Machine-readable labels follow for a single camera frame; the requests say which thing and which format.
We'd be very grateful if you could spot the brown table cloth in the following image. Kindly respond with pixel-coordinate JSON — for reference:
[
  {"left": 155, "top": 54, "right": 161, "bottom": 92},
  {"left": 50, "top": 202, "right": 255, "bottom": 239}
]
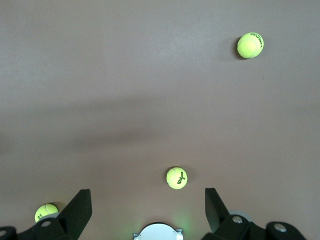
[{"left": 0, "top": 0, "right": 320, "bottom": 240}]

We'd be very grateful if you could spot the yellow-green tennis ball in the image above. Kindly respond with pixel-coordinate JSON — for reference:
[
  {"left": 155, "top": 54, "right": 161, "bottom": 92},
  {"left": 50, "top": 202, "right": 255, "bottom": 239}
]
[
  {"left": 34, "top": 203, "right": 59, "bottom": 224},
  {"left": 236, "top": 31, "right": 265, "bottom": 60},
  {"left": 165, "top": 166, "right": 189, "bottom": 190}
]

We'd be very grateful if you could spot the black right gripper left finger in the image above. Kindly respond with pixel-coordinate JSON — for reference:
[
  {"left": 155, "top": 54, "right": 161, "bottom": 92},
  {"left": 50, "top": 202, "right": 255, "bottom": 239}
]
[{"left": 0, "top": 189, "right": 93, "bottom": 240}]

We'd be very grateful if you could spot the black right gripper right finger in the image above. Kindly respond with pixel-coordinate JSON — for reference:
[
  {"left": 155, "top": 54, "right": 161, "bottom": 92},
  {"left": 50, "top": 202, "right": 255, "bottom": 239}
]
[{"left": 201, "top": 187, "right": 308, "bottom": 240}]

